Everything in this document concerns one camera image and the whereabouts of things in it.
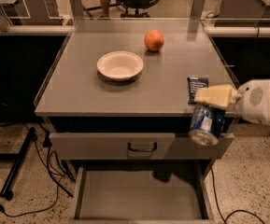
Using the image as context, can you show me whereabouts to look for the closed grey top drawer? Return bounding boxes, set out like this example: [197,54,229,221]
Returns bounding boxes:
[50,133,234,161]

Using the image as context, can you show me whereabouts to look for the white bowl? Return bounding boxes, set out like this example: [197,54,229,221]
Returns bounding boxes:
[96,51,144,81]

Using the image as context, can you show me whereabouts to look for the black stand leg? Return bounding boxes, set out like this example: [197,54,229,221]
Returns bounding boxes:
[0,127,36,201]

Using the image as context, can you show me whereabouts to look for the open grey middle drawer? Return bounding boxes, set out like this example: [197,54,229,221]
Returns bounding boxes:
[69,164,216,224]

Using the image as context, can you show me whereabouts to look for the black cable on floor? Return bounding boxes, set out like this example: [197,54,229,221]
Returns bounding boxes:
[0,121,77,217]
[209,166,266,224]

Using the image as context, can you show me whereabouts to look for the grey background counter right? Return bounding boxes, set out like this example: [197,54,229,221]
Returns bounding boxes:
[214,0,270,27]

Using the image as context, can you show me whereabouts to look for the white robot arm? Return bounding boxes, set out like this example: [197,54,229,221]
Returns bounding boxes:
[194,79,270,125]

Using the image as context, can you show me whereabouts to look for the black cable on left floor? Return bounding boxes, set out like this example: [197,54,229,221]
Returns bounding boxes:
[0,121,77,217]

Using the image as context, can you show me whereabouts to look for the black cable on right floor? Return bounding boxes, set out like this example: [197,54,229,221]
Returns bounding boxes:
[209,166,266,224]

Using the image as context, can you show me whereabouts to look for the dark blue snack bag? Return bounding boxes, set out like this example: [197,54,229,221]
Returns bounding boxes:
[187,77,208,104]

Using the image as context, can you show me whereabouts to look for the grey drawer cabinet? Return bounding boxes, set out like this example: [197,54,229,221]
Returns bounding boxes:
[34,17,245,179]

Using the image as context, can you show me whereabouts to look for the orange fruit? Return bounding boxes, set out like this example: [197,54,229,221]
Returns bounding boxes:
[144,30,164,52]

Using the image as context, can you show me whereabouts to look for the grey background cabinet left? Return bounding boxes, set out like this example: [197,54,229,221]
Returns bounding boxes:
[0,0,63,26]

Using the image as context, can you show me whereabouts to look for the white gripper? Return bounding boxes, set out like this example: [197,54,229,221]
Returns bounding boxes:
[194,79,270,125]

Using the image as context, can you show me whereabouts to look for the person leg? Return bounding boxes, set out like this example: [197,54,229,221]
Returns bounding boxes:
[100,0,110,18]

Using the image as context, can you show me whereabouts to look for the blue pepsi can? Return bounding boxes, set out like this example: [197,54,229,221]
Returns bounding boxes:
[189,104,225,147]

